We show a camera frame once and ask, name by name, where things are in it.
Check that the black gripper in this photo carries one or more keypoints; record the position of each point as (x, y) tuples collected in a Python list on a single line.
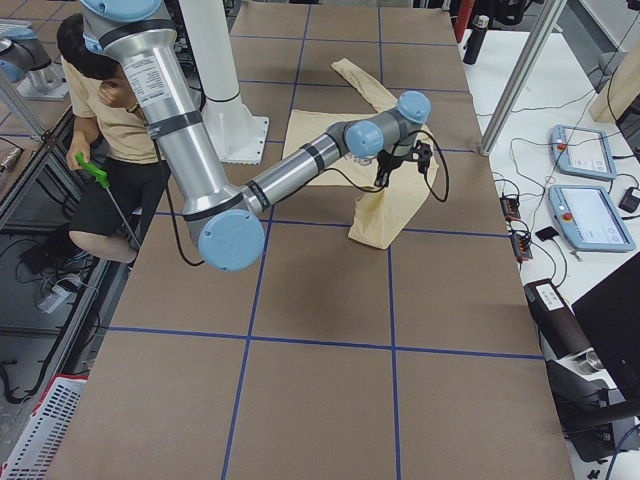
[(389, 163)]

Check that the beige printed t-shirt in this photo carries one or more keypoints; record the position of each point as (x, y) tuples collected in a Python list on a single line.
[(378, 217)]

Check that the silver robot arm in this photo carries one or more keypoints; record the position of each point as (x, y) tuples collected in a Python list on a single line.
[(222, 217)]

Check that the black water bottle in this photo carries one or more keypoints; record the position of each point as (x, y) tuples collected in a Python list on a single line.
[(476, 38)]

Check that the red fire extinguisher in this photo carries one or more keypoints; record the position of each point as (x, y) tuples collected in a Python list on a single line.
[(462, 18)]

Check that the upper teach pendant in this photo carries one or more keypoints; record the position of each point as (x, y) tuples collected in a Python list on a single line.
[(583, 152)]

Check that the teach pendant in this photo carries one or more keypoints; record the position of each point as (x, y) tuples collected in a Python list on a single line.
[(583, 152), (588, 219)]

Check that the lower teach pendant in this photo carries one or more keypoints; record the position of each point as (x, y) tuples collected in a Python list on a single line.
[(588, 219)]

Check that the brown paper table cover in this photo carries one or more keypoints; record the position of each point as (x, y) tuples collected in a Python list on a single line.
[(327, 359)]

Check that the black device with label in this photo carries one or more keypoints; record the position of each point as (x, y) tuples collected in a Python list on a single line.
[(555, 319)]

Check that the black monitor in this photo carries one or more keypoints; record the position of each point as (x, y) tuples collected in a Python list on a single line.
[(609, 317)]

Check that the seated person beige shirt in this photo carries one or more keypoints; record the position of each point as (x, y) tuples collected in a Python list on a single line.
[(105, 107)]

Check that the white power strip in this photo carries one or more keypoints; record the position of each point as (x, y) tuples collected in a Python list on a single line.
[(56, 297)]

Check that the white plastic basket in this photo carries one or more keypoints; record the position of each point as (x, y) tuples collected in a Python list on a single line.
[(45, 430)]

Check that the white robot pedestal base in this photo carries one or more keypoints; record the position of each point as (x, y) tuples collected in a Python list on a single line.
[(237, 135)]

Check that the aluminium frame post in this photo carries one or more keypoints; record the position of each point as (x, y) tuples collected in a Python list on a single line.
[(525, 63)]

